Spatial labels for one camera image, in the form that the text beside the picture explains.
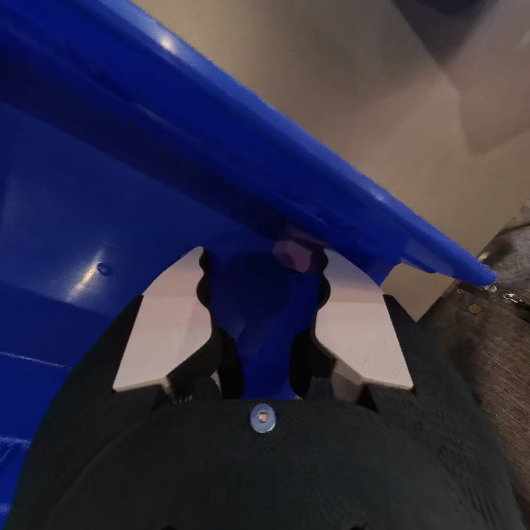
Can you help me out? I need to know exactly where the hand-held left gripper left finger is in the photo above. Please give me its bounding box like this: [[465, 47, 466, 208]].
[[112, 246, 218, 393]]

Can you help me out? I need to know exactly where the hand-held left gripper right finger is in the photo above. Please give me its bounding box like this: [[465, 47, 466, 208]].
[[310, 248, 415, 402]]

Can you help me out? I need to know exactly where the purple cube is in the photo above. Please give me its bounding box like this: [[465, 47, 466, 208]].
[[272, 226, 323, 275]]

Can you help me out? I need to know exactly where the blue plastic bin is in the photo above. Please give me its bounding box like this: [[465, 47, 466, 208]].
[[0, 0, 497, 530]]

